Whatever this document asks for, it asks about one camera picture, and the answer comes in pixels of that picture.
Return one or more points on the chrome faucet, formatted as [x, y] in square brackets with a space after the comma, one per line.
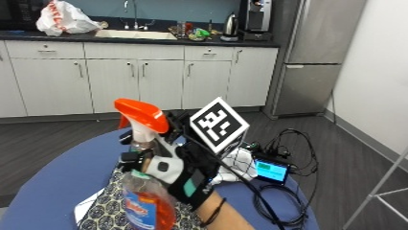
[134, 14]

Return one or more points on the dark kitchen countertop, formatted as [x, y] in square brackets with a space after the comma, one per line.
[50, 37]

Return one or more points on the small device with blue screen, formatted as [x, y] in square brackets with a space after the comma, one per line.
[271, 170]

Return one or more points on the black wrist band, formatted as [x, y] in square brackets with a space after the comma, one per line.
[219, 207]

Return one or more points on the white kitchen cabinets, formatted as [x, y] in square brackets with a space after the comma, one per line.
[54, 83]

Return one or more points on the black glove camera mount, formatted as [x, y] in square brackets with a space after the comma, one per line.
[174, 126]

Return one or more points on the black coffee machine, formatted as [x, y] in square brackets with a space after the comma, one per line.
[255, 19]

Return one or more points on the black microwave oven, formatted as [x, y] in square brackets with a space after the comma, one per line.
[18, 12]

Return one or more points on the white marker cube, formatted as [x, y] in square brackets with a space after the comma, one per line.
[216, 125]

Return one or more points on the white paper sheet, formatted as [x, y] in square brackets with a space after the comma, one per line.
[85, 206]

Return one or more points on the steel electric kettle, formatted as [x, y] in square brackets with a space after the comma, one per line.
[229, 27]

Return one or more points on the stainless steel refrigerator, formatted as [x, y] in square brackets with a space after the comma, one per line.
[313, 64]

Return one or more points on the orange trigger spray bottle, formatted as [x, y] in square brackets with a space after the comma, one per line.
[142, 112]

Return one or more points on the white plastic bag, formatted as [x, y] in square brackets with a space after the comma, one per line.
[63, 17]

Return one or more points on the white metal stand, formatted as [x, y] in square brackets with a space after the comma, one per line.
[373, 193]

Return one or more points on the tray with small items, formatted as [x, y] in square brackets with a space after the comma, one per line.
[196, 33]

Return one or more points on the patterned dark cloth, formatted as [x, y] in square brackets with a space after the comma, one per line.
[103, 211]

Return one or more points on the kitchen sink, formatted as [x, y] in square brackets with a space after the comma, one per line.
[135, 34]

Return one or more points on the white checked cloth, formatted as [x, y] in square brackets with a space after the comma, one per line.
[243, 163]

